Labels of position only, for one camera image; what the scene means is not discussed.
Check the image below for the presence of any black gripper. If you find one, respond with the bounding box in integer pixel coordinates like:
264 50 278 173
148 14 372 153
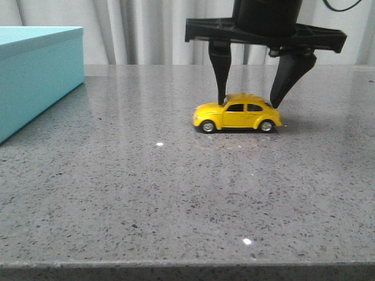
185 0 347 108

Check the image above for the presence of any yellow toy beetle car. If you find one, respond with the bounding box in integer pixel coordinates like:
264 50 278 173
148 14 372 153
193 92 282 133

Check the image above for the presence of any light blue box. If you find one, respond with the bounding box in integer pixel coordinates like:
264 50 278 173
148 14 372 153
1 26 85 141

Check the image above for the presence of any grey white curtain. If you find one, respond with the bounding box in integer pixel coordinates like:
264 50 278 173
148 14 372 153
1 1 374 66

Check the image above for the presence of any black cable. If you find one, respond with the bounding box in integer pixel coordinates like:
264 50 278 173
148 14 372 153
321 0 362 12

